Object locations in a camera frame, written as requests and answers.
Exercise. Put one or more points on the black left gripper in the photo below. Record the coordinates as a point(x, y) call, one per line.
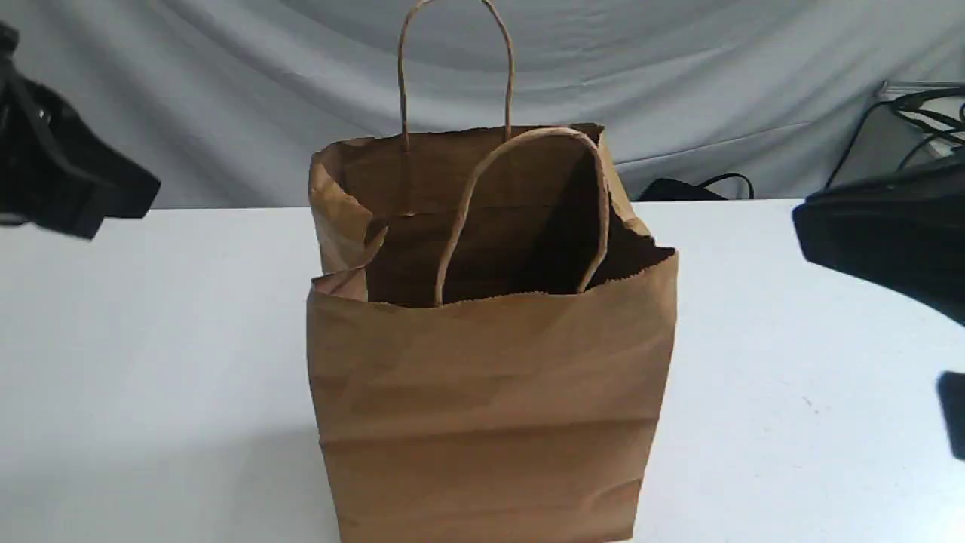
point(55, 172)

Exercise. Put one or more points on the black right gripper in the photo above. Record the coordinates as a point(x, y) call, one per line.
point(903, 231)

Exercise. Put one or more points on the brown paper bag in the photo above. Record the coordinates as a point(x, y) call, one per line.
point(489, 343)

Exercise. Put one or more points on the grey side cabinet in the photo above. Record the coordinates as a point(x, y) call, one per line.
point(908, 123)

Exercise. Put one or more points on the white draped backdrop cloth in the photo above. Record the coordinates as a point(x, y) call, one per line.
point(226, 101)

